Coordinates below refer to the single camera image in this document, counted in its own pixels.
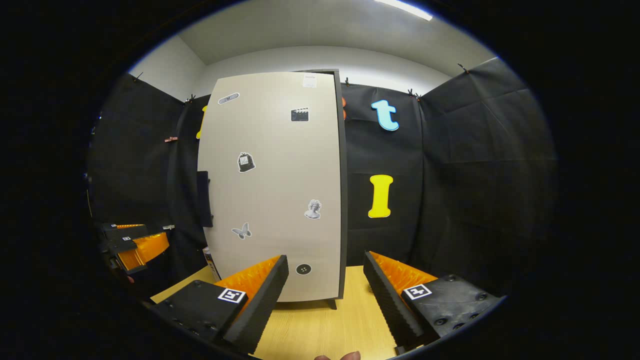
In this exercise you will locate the black backdrop cloth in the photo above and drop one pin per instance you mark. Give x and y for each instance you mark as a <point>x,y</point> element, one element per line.
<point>475,175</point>

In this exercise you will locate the white book red band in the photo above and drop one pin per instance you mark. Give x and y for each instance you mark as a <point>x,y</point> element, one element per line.
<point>210,262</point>

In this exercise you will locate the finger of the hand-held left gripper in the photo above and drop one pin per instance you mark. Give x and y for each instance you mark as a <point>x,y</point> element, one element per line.
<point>142,250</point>
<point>130,231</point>

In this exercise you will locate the ceiling light panel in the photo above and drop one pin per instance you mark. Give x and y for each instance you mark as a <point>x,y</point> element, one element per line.
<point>402,8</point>

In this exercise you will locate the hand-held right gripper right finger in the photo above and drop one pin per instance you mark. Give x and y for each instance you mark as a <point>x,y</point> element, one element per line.
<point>389,305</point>

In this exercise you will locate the beige cabinet door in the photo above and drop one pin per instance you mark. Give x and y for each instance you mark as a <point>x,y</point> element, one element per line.
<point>275,200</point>

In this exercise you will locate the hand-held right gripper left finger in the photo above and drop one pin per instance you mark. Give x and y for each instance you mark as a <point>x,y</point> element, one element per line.
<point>260,305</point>

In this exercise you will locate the dark grey cabinet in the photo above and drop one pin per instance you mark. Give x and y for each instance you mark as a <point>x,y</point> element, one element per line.
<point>343,200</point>

